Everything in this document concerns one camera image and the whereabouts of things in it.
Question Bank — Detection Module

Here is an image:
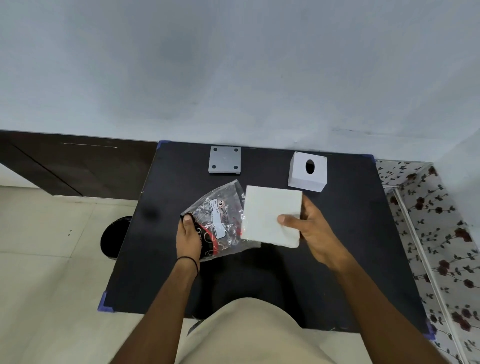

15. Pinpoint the dark brown wooden cabinet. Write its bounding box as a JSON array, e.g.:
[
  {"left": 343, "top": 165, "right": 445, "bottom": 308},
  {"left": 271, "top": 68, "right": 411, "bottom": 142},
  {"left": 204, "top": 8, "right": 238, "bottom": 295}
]
[{"left": 0, "top": 130, "right": 159, "bottom": 202}]

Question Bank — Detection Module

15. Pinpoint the white foam block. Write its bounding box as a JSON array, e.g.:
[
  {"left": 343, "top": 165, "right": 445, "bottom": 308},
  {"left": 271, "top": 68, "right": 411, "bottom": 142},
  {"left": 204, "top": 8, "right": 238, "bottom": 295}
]
[{"left": 239, "top": 185, "right": 304, "bottom": 249}]

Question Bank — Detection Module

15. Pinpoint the person's left hand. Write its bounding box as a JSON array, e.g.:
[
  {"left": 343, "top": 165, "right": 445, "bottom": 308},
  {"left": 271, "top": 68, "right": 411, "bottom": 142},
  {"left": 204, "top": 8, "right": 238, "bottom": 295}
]
[{"left": 176, "top": 214, "right": 203, "bottom": 263}]

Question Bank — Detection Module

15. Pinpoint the grey square metal plate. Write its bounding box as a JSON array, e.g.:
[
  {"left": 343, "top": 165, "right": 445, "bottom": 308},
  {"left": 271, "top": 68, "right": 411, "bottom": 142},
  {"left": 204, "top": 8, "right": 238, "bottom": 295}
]
[{"left": 208, "top": 146, "right": 241, "bottom": 175}]

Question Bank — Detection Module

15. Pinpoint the person's right hand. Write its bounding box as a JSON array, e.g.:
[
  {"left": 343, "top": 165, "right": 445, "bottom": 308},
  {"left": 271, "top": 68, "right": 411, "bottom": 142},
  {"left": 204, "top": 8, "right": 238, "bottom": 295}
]
[{"left": 277, "top": 195, "right": 352, "bottom": 272}]

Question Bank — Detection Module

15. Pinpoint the clear plastic bag with black item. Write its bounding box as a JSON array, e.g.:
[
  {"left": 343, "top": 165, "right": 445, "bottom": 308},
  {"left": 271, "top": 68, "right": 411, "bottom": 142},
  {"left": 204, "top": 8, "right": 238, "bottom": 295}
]
[{"left": 181, "top": 179, "right": 262, "bottom": 263}]

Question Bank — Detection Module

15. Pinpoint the white box with oval hole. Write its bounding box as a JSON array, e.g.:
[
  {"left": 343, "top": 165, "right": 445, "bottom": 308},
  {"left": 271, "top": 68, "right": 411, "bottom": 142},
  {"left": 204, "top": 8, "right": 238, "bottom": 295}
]
[{"left": 287, "top": 151, "right": 328, "bottom": 193}]

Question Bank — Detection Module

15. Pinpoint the floral patterned cloth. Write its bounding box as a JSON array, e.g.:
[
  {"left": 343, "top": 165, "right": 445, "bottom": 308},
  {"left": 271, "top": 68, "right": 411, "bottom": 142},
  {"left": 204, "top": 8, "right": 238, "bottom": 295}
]
[{"left": 376, "top": 160, "right": 480, "bottom": 364}]

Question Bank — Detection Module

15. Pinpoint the black wristband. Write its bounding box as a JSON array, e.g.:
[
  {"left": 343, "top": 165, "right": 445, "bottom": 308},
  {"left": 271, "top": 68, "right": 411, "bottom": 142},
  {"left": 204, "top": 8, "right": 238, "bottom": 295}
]
[{"left": 176, "top": 256, "right": 200, "bottom": 278}]

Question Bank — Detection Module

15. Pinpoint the person's right forearm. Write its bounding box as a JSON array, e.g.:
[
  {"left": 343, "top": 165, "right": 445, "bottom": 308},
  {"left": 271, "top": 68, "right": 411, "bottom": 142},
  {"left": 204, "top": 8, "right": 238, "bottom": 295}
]
[{"left": 330, "top": 259, "right": 456, "bottom": 364}]

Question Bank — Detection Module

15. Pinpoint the person's left forearm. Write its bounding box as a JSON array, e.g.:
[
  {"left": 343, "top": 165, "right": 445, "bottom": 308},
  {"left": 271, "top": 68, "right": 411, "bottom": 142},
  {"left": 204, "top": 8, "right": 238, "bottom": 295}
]
[{"left": 110, "top": 258, "right": 200, "bottom": 364}]

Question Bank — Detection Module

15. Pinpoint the black round bin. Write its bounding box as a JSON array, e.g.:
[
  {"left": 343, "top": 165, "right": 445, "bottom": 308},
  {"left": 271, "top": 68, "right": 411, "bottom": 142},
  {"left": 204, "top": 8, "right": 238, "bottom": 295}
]
[{"left": 100, "top": 216, "right": 134, "bottom": 260}]

